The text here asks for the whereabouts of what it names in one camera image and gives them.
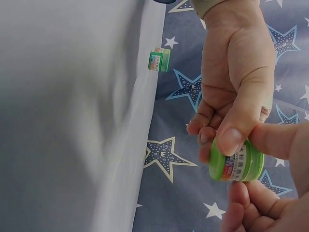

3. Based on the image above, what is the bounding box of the person's right hand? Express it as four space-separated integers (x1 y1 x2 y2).
221 118 309 232

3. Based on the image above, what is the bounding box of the person's left forearm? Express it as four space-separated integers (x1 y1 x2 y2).
189 0 219 19

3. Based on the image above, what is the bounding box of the person's left hand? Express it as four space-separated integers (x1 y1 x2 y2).
187 0 276 167

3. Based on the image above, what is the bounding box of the small green jar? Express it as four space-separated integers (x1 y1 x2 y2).
147 47 171 72
209 137 266 183

